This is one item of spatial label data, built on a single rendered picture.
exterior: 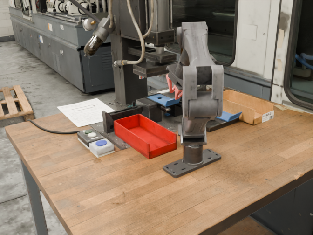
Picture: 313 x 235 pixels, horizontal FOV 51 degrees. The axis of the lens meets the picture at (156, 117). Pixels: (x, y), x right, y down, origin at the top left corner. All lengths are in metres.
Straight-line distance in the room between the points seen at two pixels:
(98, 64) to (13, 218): 2.61
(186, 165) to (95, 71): 3.58
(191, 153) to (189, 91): 0.33
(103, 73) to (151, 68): 3.30
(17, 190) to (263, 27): 2.10
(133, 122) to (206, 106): 0.61
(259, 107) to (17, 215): 1.78
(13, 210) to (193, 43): 2.01
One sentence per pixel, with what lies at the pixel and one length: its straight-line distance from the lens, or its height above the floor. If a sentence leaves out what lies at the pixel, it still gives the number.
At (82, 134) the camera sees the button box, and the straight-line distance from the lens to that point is 1.27.
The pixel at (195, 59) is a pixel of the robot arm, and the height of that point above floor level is 1.28.
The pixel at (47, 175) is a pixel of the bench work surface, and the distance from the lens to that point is 1.10.
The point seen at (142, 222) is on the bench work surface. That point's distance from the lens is 0.86.
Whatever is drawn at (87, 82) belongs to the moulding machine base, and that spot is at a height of 0.22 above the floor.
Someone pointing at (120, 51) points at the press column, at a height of 1.16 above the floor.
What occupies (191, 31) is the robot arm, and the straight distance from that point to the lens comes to 0.91.
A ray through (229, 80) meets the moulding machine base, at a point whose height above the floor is 0.91.
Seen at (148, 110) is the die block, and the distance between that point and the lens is 1.34.
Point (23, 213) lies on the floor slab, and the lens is 2.53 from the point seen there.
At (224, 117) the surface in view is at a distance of 1.39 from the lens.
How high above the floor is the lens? 1.46
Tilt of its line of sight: 23 degrees down
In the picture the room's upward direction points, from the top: 2 degrees counter-clockwise
